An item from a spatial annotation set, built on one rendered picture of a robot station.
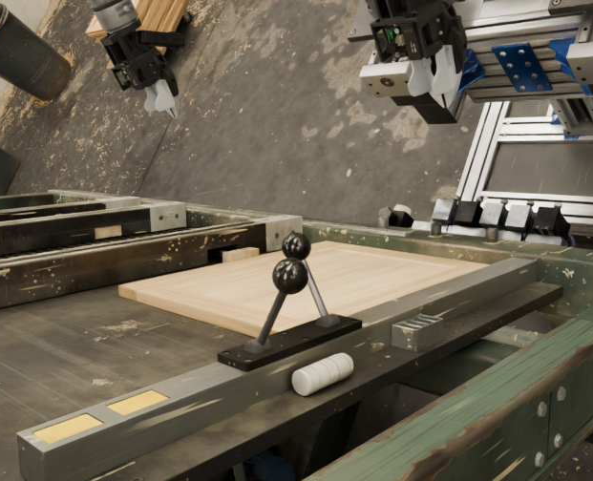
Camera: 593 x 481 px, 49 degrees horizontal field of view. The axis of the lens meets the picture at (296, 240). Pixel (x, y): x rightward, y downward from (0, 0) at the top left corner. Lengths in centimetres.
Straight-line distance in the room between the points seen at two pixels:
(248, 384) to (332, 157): 236
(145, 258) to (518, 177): 134
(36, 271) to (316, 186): 194
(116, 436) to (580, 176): 178
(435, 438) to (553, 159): 175
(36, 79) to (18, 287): 441
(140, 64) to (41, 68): 418
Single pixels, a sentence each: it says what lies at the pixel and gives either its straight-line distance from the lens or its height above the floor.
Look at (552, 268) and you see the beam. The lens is 127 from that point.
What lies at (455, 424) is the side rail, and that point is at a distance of 57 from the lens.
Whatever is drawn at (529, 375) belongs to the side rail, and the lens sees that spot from 68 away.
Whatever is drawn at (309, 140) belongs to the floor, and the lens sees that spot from 314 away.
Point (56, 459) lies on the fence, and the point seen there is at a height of 169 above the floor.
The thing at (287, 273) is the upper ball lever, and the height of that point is 155.
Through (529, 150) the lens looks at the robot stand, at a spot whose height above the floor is 21.
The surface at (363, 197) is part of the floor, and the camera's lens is 277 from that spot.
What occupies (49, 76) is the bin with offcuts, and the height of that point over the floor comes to 14.
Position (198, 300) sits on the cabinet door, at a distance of 105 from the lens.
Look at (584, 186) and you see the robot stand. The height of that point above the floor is 21.
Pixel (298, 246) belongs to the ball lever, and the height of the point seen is 145.
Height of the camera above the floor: 201
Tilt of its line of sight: 44 degrees down
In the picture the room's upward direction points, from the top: 55 degrees counter-clockwise
